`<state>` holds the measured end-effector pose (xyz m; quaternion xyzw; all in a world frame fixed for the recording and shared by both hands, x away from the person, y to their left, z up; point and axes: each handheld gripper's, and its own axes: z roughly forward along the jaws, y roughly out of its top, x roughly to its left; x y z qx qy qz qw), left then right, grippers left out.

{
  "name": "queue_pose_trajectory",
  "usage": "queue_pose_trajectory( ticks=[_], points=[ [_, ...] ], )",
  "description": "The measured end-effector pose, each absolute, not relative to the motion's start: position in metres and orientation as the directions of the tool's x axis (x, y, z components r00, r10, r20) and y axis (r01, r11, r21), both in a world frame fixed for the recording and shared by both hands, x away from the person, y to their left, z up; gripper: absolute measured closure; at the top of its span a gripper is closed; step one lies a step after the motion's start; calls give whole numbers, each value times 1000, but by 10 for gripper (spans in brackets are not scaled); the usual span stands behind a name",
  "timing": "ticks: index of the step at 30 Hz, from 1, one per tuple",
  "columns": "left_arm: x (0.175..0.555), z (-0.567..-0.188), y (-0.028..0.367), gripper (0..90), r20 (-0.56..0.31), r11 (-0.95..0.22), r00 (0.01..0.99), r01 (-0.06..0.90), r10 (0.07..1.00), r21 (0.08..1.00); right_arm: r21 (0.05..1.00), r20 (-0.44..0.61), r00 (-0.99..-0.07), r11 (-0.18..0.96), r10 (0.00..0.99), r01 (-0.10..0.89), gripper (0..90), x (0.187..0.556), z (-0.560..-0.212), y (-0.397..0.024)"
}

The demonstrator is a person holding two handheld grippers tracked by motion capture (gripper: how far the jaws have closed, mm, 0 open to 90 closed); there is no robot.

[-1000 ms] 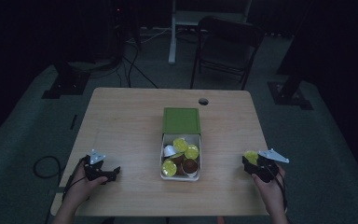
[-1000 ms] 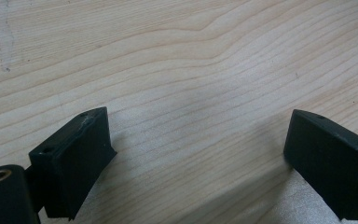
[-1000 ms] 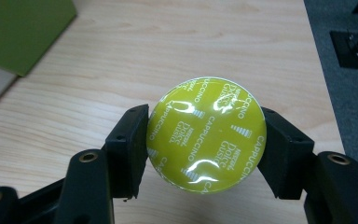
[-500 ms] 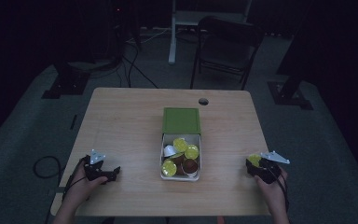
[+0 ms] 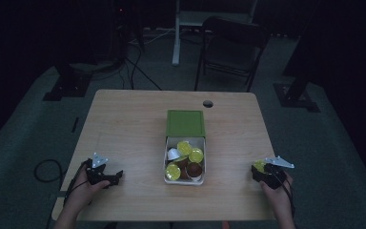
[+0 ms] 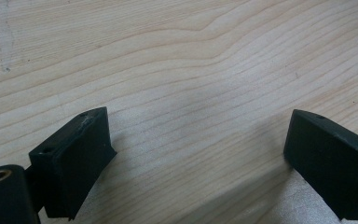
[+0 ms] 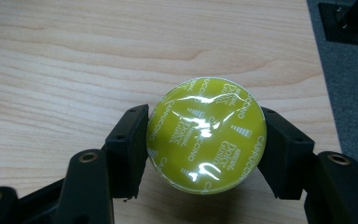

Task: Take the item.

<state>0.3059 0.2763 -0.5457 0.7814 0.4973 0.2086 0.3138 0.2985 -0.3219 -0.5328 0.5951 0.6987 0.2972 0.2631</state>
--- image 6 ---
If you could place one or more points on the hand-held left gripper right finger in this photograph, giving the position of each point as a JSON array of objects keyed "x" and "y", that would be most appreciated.
[{"x": 332, "y": 165}]

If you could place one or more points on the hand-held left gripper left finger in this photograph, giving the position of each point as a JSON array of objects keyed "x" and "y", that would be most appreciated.
[{"x": 71, "y": 165}]

